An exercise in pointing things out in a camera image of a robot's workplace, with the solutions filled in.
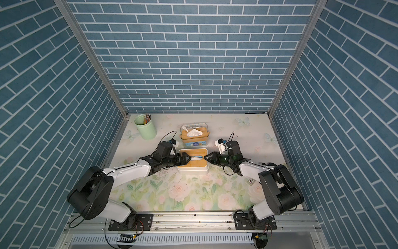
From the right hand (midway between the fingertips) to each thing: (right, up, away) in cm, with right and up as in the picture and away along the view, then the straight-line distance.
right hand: (207, 159), depth 86 cm
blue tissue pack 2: (-6, +1, +1) cm, 6 cm away
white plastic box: (-8, -6, +1) cm, 10 cm away
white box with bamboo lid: (-5, -1, -2) cm, 6 cm away
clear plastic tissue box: (-8, +13, +13) cm, 20 cm away
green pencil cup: (-40, +16, +15) cm, 45 cm away
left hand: (-10, -1, +1) cm, 10 cm away
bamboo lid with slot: (-1, +16, +15) cm, 22 cm away
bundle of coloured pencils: (-37, +24, +8) cm, 45 cm away
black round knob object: (+39, -5, +8) cm, 40 cm away
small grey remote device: (+24, -12, -2) cm, 27 cm away
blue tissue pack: (-6, +9, +12) cm, 16 cm away
